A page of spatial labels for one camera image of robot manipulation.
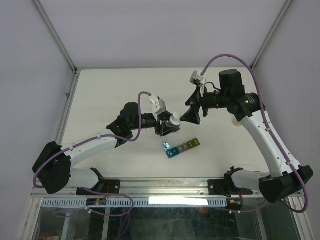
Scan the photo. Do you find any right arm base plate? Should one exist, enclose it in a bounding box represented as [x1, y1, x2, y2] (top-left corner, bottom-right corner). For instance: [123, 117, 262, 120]
[207, 178, 254, 198]

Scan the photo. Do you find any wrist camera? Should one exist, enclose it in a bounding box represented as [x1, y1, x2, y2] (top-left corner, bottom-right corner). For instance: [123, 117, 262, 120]
[149, 94, 167, 116]
[190, 70, 207, 87]

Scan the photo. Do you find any white slotted cable duct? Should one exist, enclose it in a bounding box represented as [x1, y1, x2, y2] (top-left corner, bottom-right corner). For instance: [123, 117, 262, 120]
[42, 197, 227, 209]

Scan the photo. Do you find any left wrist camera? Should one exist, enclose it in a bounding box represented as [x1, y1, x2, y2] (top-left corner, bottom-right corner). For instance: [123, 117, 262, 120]
[149, 94, 167, 116]

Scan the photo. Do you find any aluminium mounting rail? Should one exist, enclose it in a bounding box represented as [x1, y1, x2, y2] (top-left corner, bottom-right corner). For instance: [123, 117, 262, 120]
[30, 176, 300, 200]

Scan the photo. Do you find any white pill bottle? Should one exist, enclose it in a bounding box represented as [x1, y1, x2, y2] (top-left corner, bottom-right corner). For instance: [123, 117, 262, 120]
[169, 116, 182, 127]

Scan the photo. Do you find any right aluminium frame post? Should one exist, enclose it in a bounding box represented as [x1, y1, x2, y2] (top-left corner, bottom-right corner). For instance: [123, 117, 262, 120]
[250, 0, 295, 71]

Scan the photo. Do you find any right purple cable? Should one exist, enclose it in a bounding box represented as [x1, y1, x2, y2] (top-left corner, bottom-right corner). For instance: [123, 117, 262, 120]
[201, 53, 310, 215]

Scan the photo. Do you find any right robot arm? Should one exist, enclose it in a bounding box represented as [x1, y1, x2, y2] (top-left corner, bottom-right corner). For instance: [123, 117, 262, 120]
[180, 69, 314, 203]

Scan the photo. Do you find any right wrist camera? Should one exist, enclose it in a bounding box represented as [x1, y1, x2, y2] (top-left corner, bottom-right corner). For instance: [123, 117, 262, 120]
[190, 70, 207, 87]

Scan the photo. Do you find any purple cable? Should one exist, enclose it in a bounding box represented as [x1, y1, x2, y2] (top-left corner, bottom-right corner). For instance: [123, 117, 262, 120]
[32, 91, 153, 240]
[201, 53, 310, 215]

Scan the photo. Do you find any left aluminium frame post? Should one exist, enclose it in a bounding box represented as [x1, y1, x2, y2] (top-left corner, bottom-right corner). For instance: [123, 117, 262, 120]
[30, 0, 77, 73]

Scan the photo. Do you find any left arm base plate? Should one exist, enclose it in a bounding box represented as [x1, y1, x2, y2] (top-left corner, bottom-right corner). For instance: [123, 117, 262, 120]
[76, 179, 121, 196]

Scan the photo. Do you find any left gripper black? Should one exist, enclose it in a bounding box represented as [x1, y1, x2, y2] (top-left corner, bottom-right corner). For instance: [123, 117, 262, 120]
[130, 111, 180, 136]

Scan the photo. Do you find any aluminium frame post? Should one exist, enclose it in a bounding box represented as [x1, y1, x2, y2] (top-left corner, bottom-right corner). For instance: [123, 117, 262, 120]
[30, 0, 77, 73]
[250, 0, 295, 71]

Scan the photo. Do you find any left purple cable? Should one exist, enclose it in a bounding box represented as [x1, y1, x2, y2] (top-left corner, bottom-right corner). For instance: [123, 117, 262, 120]
[32, 91, 153, 240]

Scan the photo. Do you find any weekly pill organizer strip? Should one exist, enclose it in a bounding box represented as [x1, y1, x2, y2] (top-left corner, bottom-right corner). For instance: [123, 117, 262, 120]
[162, 138, 201, 159]

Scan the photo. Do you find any clear small pill bottle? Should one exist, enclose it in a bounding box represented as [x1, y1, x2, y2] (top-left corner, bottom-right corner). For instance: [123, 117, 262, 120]
[232, 119, 242, 127]

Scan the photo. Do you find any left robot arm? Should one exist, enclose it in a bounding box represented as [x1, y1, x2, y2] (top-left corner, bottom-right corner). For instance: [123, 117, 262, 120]
[32, 102, 181, 195]

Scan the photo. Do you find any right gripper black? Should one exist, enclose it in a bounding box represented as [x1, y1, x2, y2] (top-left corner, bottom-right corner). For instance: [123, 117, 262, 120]
[180, 85, 230, 125]

